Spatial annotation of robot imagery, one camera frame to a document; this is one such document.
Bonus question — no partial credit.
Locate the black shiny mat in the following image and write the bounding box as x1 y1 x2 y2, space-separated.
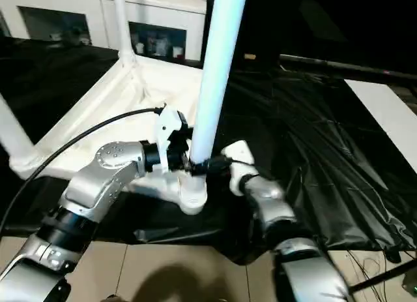
0 36 417 267

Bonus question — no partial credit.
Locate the right arm thick black cable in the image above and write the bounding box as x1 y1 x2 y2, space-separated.
224 155 354 302

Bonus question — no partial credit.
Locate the white plastic table top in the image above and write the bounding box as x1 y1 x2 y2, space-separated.
8 55 209 215

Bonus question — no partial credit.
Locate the white cabinet with glass doors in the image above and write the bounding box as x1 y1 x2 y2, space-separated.
0 0 208 61

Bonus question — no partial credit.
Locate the white flat item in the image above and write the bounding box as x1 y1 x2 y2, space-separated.
345 79 417 171

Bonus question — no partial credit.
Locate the dark brown cabinet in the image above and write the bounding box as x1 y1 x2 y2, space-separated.
208 0 417 60

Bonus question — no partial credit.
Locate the arm thick black cable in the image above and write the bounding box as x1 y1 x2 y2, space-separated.
0 106 164 231
224 155 354 302

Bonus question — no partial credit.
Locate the black work table frame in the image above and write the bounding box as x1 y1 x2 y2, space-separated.
350 261 417 292

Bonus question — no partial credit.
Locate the left arm thick black cable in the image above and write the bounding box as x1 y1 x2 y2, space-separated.
0 106 164 231

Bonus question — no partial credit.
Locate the long dark tube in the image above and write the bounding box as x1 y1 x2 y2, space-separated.
279 53 417 83

